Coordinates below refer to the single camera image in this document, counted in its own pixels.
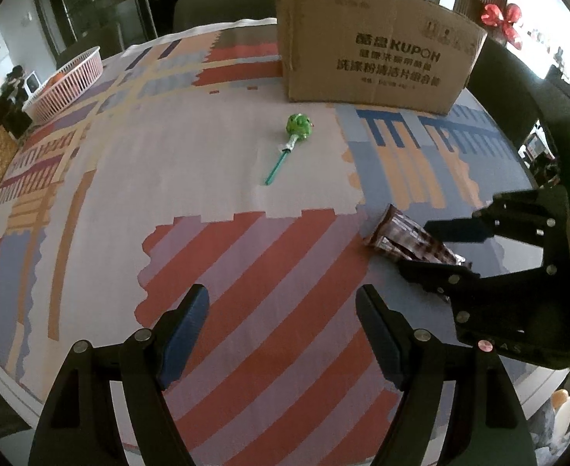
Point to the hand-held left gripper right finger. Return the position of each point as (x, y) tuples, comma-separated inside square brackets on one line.
[(377, 330)]

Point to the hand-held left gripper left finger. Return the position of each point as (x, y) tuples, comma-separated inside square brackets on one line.
[(188, 330)]

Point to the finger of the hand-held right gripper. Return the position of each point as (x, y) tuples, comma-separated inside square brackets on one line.
[(459, 230), (430, 274)]

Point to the brown checkered snack packet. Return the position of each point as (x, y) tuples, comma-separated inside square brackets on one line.
[(401, 233)]

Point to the green lollipop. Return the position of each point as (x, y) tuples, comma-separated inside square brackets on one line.
[(298, 125)]

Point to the cardboard box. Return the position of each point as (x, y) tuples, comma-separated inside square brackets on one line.
[(362, 48)]

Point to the white orange object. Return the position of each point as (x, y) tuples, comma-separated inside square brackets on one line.
[(564, 412)]

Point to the dark dining chair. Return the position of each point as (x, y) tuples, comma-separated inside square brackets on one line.
[(508, 77), (95, 36), (217, 7)]

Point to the red bow decoration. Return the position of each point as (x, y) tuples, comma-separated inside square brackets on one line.
[(501, 19)]

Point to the white basket with oranges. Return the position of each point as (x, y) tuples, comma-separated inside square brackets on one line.
[(71, 87)]

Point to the pile of oranges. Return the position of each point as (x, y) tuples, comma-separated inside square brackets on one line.
[(56, 80)]

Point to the white shelf unit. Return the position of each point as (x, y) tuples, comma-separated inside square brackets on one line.
[(31, 82)]

